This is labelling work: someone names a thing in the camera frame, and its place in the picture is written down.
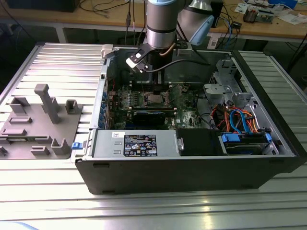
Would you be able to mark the silver CPU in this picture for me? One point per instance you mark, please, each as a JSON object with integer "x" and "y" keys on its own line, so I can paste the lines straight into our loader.
{"x": 156, "y": 98}

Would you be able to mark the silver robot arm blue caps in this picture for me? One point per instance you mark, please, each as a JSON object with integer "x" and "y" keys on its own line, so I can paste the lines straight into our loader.
{"x": 160, "y": 24}

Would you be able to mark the black RAM slot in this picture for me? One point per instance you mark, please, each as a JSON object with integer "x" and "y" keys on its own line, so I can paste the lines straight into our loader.
{"x": 139, "y": 88}
{"x": 141, "y": 83}

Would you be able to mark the CPU socket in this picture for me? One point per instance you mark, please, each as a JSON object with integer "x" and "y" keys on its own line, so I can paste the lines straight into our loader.
{"x": 145, "y": 98}

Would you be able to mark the black drive bay cover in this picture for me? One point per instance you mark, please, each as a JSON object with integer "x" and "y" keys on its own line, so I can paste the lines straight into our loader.
{"x": 199, "y": 141}

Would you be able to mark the grey plastic case latch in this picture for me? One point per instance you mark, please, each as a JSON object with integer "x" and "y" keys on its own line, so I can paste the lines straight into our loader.
{"x": 106, "y": 50}

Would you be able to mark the white label sheet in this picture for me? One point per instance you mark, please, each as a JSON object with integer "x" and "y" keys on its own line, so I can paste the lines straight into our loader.
{"x": 213, "y": 44}

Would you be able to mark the black graphics card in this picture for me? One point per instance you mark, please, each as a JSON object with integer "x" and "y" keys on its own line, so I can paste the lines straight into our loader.
{"x": 148, "y": 117}

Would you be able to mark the green motherboard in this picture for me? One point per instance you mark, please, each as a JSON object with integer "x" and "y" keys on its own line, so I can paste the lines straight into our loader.
{"x": 184, "y": 112}

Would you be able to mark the grey metal drive cage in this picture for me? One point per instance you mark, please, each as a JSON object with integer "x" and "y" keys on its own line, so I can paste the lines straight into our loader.
{"x": 216, "y": 89}

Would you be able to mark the wooden desk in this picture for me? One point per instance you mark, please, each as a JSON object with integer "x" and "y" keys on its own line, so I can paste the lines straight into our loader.
{"x": 96, "y": 18}

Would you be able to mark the blue card retention clips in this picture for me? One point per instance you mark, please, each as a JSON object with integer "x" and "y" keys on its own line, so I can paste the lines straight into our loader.
{"x": 103, "y": 112}

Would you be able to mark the black desktop device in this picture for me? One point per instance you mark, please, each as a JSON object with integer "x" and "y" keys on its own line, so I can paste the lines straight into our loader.
{"x": 218, "y": 9}

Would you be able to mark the small black adapter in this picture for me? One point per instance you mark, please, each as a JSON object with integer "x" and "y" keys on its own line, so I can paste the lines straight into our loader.
{"x": 237, "y": 25}

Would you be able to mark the grey power supply with label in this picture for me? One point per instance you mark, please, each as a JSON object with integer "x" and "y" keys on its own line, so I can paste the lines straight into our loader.
{"x": 108, "y": 143}

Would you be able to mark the copper heatsink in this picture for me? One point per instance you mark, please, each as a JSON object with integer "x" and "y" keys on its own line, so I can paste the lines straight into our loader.
{"x": 250, "y": 15}

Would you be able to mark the hard disk in blue carrier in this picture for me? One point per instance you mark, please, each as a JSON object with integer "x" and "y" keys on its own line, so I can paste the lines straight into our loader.
{"x": 230, "y": 138}

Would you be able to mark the black PC case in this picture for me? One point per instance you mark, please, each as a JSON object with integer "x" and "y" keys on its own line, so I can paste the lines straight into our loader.
{"x": 168, "y": 175}

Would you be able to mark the grey component box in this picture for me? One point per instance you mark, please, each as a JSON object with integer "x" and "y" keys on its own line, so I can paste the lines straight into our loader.
{"x": 266, "y": 16}

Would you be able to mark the blue case latch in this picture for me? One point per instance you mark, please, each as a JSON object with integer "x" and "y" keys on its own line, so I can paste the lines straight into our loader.
{"x": 76, "y": 145}

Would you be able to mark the dark box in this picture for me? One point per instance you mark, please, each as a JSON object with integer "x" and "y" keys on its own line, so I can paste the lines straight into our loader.
{"x": 40, "y": 4}

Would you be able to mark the white papers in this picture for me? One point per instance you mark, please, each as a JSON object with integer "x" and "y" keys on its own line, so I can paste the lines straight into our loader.
{"x": 292, "y": 19}

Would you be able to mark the grey parts rack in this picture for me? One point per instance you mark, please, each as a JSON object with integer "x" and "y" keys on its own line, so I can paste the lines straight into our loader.
{"x": 33, "y": 134}

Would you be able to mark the pale blue object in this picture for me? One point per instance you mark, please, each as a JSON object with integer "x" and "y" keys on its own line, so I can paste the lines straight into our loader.
{"x": 14, "y": 226}

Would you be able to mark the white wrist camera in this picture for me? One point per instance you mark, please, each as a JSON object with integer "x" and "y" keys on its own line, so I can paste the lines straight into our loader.
{"x": 134, "y": 60}

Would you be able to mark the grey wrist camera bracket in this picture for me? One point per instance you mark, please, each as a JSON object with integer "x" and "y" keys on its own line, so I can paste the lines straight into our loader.
{"x": 184, "y": 52}

